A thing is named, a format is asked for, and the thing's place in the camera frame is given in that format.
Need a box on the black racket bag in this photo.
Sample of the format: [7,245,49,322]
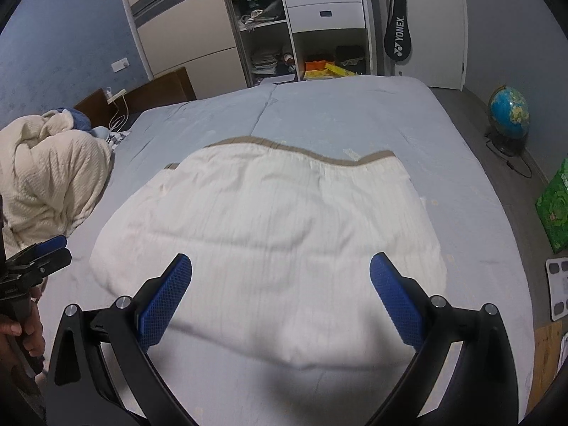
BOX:
[384,0,413,60]

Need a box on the stack of books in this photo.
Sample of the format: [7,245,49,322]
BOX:
[251,49,282,75]

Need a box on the cream fleece blanket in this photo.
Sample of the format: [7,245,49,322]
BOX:
[0,111,114,253]

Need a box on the bed with light blue sheet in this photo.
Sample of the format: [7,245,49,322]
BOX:
[35,75,535,426]

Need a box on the white bathroom scale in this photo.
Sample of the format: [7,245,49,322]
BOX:
[545,255,568,322]

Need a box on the white charging cable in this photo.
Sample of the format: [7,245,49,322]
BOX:
[109,98,130,135]

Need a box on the brown cardboard sheet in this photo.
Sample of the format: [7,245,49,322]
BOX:
[528,319,564,409]

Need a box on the white and grey wardrobe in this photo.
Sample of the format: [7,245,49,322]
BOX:
[114,0,249,89]

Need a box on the green printed shopping bag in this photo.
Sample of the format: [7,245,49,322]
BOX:
[535,157,568,253]

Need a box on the brown wooden headboard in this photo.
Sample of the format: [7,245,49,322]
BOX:
[73,66,197,118]

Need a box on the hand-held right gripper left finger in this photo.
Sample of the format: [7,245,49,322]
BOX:
[44,253,193,426]

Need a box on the white door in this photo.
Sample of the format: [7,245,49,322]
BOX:
[382,0,469,90]

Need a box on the orange box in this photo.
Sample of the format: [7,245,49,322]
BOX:
[305,58,335,81]

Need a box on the cream white puffer jacket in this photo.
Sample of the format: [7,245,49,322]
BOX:
[89,135,448,371]

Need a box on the blue cloth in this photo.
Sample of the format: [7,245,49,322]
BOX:
[53,107,96,131]

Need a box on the black globe power cable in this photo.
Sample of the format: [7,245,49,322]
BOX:
[486,140,532,179]

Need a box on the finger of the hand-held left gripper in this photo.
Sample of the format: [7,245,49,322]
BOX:
[6,235,69,264]
[6,248,73,282]

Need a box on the blue desk globe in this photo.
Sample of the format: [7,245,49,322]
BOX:
[486,84,531,157]

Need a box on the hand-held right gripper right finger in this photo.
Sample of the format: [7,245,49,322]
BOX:
[370,252,520,426]

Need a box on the white open shelf unit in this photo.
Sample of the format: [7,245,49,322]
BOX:
[217,0,378,87]

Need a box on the person's left hand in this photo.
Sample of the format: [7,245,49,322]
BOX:
[0,306,46,362]

